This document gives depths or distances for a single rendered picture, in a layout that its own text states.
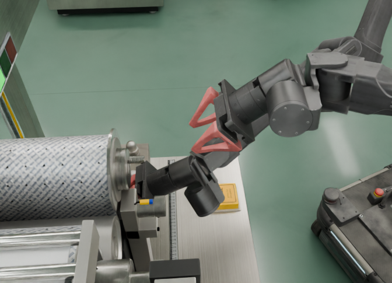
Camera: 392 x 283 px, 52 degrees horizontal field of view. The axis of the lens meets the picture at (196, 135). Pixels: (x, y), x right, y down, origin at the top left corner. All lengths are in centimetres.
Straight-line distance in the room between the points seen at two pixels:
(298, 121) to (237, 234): 55
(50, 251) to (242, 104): 34
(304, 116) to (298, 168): 185
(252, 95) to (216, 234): 52
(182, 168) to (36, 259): 43
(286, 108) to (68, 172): 36
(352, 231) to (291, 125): 141
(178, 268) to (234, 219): 67
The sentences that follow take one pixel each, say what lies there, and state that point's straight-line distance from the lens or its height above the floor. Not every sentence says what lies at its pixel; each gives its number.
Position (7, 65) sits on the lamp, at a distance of 117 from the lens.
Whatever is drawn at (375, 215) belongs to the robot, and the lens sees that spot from 200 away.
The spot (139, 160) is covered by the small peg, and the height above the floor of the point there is 125.
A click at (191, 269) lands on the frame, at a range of 41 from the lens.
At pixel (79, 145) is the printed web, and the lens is 70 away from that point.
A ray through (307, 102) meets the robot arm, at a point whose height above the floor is 145.
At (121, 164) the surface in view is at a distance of 69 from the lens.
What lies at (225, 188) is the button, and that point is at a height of 92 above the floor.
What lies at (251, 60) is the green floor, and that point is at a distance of 309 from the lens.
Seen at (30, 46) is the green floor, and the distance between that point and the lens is 346.
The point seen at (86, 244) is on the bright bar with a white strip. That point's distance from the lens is 42.
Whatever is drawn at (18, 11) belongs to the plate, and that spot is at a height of 121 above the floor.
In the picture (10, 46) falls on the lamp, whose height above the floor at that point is 120.
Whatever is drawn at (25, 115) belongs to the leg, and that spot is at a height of 67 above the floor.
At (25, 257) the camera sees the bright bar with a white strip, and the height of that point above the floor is 144.
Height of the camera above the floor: 181
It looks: 47 degrees down
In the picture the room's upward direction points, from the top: straight up
